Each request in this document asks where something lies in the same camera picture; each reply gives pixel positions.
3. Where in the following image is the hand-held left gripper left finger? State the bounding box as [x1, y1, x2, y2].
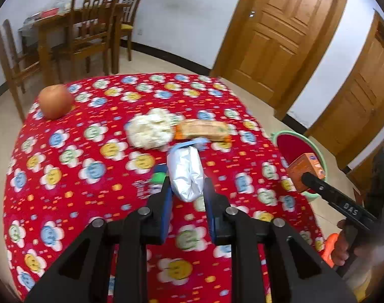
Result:
[24, 175, 174, 303]

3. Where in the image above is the silvery white plastic packet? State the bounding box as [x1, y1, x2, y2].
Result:
[167, 147, 205, 203]

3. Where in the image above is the wooden chair with yellow cushion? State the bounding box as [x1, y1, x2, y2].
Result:
[114, 0, 148, 74]

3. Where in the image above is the wooden chair with slatted back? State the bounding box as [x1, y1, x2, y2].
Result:
[53, 0, 127, 77]

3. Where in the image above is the orange plastic object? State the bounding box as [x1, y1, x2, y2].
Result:
[321, 233, 342, 269]

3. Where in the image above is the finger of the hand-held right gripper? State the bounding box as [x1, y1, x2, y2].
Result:
[301, 171, 345, 209]

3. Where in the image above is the orange snack wrapper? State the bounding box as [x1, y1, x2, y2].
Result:
[175, 119, 232, 142]

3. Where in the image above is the green bin with red liner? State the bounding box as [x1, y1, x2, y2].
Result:
[270, 130, 329, 203]

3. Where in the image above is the orange cardboard box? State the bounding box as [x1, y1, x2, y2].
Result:
[286, 152, 326, 194]

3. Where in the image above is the red smiley flower tablecloth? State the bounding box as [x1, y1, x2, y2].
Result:
[3, 72, 326, 303]

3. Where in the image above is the blue plastic strip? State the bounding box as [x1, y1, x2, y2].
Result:
[170, 138, 208, 152]

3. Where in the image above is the wooden panel door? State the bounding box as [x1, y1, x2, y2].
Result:
[210, 0, 351, 121]

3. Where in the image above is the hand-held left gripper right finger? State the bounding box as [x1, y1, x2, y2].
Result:
[204, 178, 357, 303]

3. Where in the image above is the green and blue small packet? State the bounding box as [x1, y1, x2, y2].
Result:
[150, 164, 169, 186]

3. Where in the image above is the wooden chair with open back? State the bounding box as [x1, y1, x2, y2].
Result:
[0, 19, 41, 122]

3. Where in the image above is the wooden dining table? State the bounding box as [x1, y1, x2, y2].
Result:
[30, 3, 117, 86]

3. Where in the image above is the clear plastic bag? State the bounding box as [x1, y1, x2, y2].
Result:
[45, 0, 73, 11]

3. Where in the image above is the large crumpled white tissue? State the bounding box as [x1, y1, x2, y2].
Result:
[126, 108, 177, 149]

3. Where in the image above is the red apple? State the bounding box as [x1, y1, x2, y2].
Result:
[38, 84, 75, 120]

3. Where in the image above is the person's right hand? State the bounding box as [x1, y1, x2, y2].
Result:
[332, 219, 357, 268]

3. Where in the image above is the plain wooden door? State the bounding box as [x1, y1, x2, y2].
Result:
[305, 10, 384, 170]

